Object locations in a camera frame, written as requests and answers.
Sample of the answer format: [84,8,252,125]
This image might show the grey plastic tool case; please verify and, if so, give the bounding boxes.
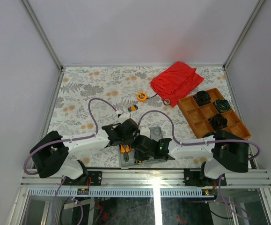
[118,127,172,169]

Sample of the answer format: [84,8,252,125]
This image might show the orange handled pliers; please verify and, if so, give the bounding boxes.
[120,144,130,163]

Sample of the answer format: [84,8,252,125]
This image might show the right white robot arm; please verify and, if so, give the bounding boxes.
[132,130,249,185]

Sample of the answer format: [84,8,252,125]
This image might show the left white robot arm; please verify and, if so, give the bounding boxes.
[24,119,139,185]

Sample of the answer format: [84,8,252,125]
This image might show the hex key set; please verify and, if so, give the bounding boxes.
[128,105,138,112]

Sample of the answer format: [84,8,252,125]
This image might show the orange tape measure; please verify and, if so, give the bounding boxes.
[137,91,148,102]

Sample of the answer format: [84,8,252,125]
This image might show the red folded cloth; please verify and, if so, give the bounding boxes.
[150,61,204,107]

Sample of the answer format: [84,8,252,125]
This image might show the wooden compartment tray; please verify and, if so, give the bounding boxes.
[177,88,252,140]

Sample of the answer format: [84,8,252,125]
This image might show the black spinning top upper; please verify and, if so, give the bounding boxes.
[194,90,211,106]

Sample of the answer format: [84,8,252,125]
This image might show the black orange spinning top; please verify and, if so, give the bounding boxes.
[209,114,227,131]

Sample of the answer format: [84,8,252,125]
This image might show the green black spinning top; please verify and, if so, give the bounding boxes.
[213,99,231,113]

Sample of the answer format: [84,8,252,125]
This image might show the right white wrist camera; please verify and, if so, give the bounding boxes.
[139,127,150,138]

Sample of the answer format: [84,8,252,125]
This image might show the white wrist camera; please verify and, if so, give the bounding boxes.
[139,127,150,138]
[118,112,131,121]

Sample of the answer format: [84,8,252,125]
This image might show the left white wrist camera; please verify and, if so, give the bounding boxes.
[118,112,131,121]

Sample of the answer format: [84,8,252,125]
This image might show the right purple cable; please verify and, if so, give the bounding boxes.
[137,110,262,220]

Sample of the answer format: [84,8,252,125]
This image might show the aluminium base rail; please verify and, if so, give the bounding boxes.
[20,166,271,198]

